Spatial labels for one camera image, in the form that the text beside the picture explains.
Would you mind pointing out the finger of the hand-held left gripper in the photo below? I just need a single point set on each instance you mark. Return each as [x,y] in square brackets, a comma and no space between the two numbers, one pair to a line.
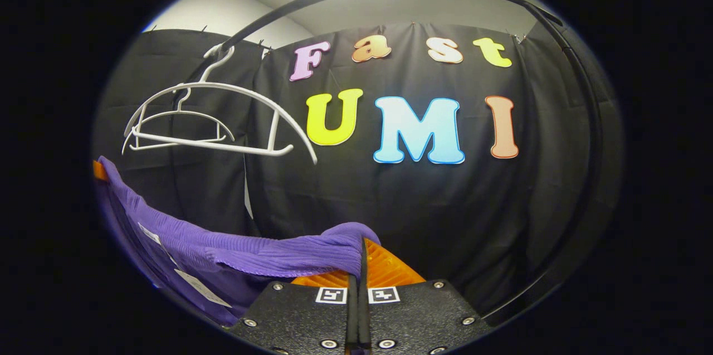
[99,171]

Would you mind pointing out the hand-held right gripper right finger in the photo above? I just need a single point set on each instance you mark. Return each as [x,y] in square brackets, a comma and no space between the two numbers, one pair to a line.
[418,319]

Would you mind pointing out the purple ribbed jacket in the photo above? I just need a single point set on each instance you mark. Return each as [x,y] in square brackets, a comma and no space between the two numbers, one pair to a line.
[278,254]

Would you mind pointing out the white plastic clothes hanger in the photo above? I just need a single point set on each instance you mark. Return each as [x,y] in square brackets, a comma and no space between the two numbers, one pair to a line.
[223,86]
[184,112]

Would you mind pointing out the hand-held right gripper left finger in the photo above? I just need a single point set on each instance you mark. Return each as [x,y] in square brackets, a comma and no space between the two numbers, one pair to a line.
[301,321]

